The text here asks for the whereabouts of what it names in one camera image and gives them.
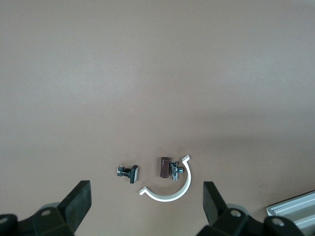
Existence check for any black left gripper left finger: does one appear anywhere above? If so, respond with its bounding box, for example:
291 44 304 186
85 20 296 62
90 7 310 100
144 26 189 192
18 180 93 236

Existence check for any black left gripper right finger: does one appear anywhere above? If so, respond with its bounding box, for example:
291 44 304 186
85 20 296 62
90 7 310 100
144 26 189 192
203 181 266 236

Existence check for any white drawer cabinet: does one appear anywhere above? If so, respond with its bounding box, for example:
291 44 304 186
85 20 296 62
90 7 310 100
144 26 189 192
265 190 315 233

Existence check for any white curved plastic clamp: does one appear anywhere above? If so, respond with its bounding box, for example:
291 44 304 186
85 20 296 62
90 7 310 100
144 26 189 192
139 154 192 203

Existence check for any chrome metal fitting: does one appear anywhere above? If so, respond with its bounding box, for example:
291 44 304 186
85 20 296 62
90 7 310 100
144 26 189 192
170 161 185 181

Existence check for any brown cylinder part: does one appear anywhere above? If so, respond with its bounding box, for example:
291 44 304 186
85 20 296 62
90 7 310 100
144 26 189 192
158 156 171 179

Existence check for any black square push switch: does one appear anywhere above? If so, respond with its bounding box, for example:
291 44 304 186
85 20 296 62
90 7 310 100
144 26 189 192
116 164 140 184

